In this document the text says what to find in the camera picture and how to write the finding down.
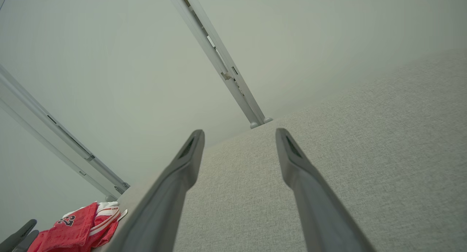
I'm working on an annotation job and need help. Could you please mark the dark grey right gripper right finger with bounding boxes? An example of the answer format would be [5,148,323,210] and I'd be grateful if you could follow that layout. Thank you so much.
[275,128,376,252]

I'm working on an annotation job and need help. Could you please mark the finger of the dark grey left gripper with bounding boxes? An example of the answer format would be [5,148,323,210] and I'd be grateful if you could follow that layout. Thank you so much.
[0,219,37,252]
[13,230,39,252]

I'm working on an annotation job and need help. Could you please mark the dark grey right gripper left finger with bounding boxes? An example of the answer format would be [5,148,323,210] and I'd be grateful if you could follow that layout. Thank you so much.
[106,129,205,252]

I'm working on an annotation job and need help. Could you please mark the red shorts white trim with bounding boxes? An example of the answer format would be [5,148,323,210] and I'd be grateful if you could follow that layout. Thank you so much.
[27,202,100,252]

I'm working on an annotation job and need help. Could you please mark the red jersey shirt white sleeves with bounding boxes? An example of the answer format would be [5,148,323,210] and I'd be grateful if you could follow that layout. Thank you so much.
[62,201,128,248]

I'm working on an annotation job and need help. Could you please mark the grey aluminium frame post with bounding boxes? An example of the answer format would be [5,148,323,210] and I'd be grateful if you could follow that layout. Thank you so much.
[0,64,130,202]
[164,0,273,129]

